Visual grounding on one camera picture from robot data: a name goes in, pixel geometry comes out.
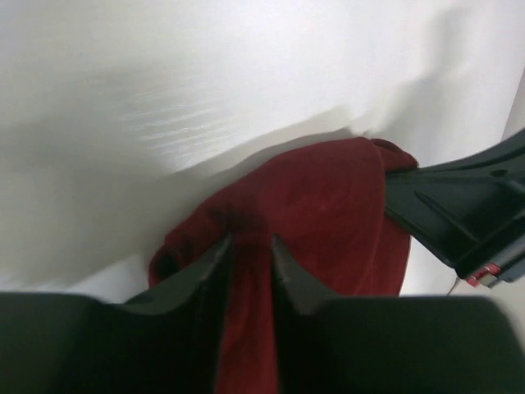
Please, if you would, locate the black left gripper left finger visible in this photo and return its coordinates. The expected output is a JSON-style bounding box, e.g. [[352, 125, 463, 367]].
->
[[1, 237, 233, 393]]

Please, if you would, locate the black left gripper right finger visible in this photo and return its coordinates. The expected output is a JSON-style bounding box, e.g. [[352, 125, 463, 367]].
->
[[272, 237, 521, 393]]

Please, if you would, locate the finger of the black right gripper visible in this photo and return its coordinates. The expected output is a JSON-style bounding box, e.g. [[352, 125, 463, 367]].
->
[[386, 131, 524, 283]]

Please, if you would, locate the dark red t-shirt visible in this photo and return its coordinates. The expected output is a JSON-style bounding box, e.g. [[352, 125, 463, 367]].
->
[[148, 137, 418, 393]]

